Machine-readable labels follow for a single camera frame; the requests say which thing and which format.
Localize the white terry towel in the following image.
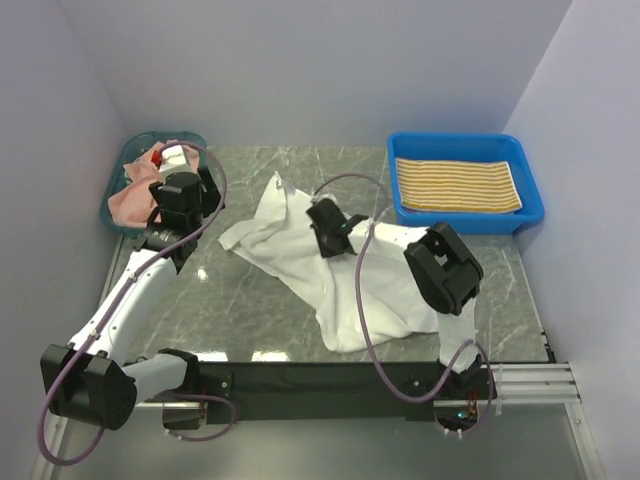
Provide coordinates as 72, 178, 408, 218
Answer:
219, 174, 439, 353

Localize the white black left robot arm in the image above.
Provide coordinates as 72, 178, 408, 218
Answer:
40, 163, 226, 431

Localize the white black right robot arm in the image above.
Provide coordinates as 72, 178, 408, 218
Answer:
306, 197, 484, 399

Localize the pink terry towel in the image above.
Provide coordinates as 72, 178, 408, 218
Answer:
107, 140, 176, 228

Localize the teal plastic laundry basket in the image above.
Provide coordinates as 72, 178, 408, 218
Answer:
100, 131, 206, 238

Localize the yellow white striped towel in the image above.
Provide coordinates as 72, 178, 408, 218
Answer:
396, 158, 523, 214

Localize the blue plastic bin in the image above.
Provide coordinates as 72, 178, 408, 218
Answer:
387, 132, 545, 235

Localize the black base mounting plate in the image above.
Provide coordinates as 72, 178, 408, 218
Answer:
149, 362, 495, 430

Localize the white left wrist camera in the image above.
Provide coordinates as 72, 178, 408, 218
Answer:
151, 145, 191, 178

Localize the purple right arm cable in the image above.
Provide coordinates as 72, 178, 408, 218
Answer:
312, 172, 497, 435

